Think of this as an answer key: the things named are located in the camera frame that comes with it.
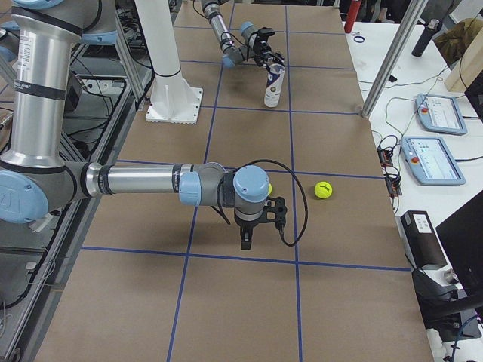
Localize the aluminium frame post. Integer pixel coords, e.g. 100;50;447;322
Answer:
360;0;428;118

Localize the white mounting plate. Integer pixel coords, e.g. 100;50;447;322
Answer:
146;86;203;124

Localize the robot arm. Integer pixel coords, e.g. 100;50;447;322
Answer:
1;1;270;250
201;1;285;69

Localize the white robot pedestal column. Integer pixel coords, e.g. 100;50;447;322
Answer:
135;0;189;95

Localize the lower teach pendant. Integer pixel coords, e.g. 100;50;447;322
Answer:
401;137;466;186

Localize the yellow tennis ball far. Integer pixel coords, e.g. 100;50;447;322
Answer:
314;181;333;199

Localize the black box with label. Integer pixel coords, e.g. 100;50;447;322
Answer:
399;210;447;270

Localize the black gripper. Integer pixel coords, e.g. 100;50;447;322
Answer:
235;215;263;250
253;41;285;69

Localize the black bottle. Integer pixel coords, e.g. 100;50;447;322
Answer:
411;19;441;57

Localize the teach pendant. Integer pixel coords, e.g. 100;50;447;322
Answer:
401;137;466;186
416;94;467;136

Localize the brown paper table cover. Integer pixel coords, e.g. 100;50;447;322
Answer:
32;2;437;362

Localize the white blue tennis ball can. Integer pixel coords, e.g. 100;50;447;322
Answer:
264;63;285;108

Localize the upper teach pendant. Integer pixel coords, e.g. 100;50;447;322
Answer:
416;94;467;136

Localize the red bottle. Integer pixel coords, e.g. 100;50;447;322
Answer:
344;0;361;34

